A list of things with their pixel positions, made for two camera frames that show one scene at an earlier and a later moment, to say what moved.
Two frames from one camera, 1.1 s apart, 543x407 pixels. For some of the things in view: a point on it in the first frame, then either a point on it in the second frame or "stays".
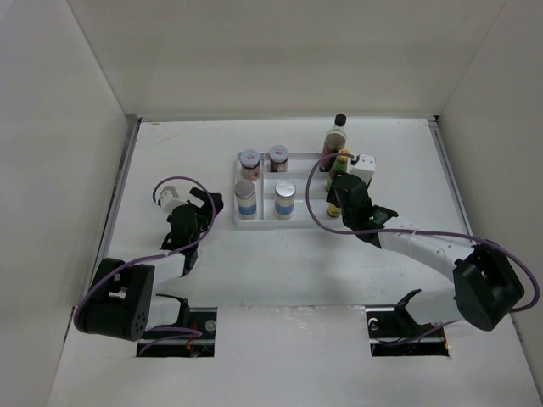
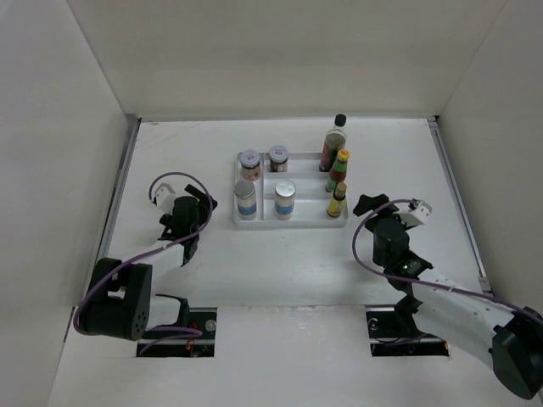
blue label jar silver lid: [245, 192] stays
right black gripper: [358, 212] to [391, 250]
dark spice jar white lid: [278, 155] stays
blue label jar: [284, 196] stays
